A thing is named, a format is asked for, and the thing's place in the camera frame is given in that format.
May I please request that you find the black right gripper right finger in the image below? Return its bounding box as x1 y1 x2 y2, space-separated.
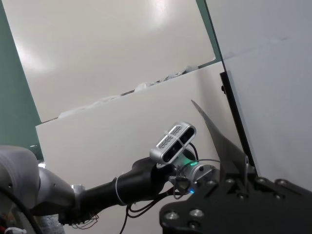
246 170 312 205

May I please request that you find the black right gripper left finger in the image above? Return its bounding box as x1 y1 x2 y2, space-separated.
207 168 245 199

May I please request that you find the white zip tie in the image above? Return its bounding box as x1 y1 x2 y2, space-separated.
114 177 125 205

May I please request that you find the white partition board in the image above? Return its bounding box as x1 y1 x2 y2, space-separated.
35 61 247 234
1 0 217 123

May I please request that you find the silver foil padding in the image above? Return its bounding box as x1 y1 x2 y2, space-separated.
36 214 64 234

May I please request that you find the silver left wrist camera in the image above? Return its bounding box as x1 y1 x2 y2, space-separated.
149 121 197 164

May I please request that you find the thin black cable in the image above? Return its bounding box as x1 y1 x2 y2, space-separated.
126 187 191 220

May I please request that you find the thin red wire bundle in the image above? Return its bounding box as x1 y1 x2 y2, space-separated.
72 213 100 230

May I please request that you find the thick black cable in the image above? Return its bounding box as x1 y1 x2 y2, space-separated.
0 186 41 234

